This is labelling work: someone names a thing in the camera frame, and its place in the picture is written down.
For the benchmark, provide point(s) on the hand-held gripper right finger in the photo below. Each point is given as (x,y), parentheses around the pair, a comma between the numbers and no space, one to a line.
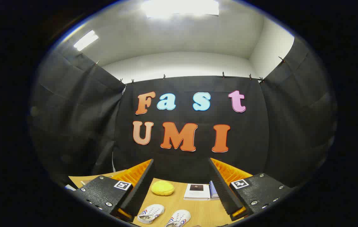
(221,189)

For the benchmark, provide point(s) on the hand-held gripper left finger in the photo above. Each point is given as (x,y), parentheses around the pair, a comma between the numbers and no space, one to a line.
(141,189)

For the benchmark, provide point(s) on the white canvas shoe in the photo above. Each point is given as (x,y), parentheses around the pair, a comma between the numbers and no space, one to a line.
(179,217)
(150,212)

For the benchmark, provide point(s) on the blue book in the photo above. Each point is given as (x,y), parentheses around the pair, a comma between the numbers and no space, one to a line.
(213,189)

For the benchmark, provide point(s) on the yellow plush ball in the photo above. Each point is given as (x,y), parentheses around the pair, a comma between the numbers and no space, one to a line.
(162,188)

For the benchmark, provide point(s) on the white book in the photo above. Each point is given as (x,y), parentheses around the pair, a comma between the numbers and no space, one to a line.
(197,192)

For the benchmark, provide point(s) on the black backdrop cloth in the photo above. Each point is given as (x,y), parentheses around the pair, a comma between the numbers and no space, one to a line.
(261,142)

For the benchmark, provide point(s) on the ceiling light panel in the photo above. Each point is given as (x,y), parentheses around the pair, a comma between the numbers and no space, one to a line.
(179,8)
(86,40)

